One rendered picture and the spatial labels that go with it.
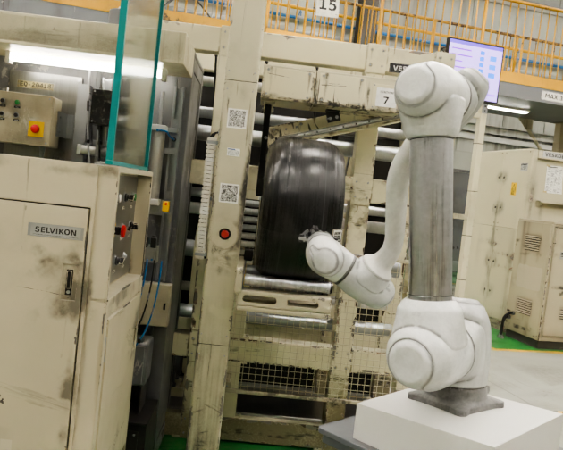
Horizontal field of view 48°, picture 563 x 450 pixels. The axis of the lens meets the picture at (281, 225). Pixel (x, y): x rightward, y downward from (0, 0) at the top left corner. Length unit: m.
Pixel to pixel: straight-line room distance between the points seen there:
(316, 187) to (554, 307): 4.73
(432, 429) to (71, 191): 1.10
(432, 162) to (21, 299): 1.14
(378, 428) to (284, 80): 1.62
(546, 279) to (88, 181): 5.42
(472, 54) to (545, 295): 2.42
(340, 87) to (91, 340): 1.54
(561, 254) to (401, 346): 5.33
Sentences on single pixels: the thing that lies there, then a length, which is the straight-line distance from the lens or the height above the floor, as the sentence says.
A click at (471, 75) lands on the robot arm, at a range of 1.65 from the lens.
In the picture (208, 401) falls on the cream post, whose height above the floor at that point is 0.39.
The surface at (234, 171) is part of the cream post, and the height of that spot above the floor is 1.31.
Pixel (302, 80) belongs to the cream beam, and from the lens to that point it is 2.76.
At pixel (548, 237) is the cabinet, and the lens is 6.66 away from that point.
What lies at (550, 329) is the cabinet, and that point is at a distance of 6.77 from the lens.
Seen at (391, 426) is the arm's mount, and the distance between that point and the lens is 1.61.
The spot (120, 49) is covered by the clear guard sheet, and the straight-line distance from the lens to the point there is 1.80.
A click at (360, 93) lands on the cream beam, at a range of 2.78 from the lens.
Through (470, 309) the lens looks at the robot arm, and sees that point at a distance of 1.65.
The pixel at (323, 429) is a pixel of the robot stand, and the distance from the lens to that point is 1.72.
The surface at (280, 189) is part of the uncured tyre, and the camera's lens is 2.27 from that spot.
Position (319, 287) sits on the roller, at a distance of 2.42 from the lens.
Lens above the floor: 1.25
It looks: 3 degrees down
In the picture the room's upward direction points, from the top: 6 degrees clockwise
